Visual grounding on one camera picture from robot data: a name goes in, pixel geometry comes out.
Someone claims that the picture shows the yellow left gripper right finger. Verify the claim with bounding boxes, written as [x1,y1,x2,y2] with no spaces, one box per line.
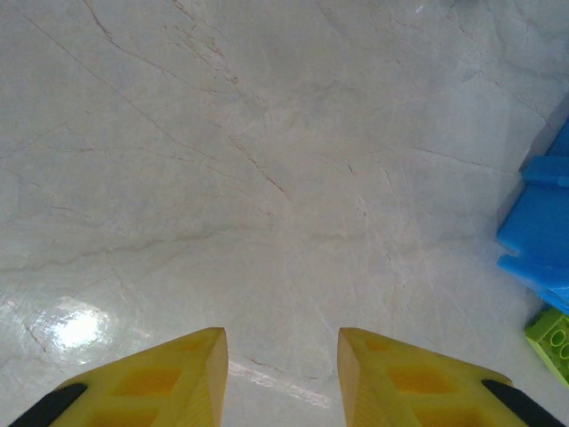
[336,326,568,427]

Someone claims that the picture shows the blue plastic bin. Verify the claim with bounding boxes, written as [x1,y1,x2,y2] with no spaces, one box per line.
[495,119,569,315]

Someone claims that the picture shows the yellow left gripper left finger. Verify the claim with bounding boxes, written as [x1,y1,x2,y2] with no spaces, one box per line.
[8,326,229,427]

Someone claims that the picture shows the green lego brick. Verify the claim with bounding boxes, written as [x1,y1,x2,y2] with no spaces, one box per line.
[524,306,569,388]

